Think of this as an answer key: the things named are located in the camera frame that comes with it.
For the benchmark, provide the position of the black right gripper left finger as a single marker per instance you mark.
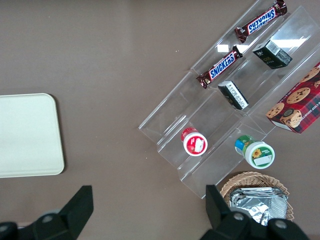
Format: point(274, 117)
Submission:
point(75, 212)

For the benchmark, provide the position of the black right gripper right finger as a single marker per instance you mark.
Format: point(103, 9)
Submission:
point(220, 220)

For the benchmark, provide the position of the light wicker basket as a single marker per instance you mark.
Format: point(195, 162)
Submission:
point(250, 178)

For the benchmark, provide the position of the cream plastic tray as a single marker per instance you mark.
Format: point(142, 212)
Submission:
point(25, 135)

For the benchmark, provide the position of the silver foil packets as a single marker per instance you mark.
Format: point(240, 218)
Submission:
point(260, 205)

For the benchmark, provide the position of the green sunflower lid jar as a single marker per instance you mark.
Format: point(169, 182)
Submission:
point(257, 153)

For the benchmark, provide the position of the red lid jar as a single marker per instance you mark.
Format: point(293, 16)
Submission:
point(195, 143)

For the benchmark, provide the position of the clear acrylic stepped stand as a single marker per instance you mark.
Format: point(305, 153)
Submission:
point(175, 110)

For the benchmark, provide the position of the small dark green box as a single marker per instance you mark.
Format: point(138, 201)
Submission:
point(272, 53)
point(233, 95)

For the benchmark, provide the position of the red chocolate chip cookie box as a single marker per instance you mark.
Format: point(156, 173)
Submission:
point(297, 105)

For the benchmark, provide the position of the Snickers chocolate bar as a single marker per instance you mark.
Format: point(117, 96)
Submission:
point(261, 21)
point(222, 65)

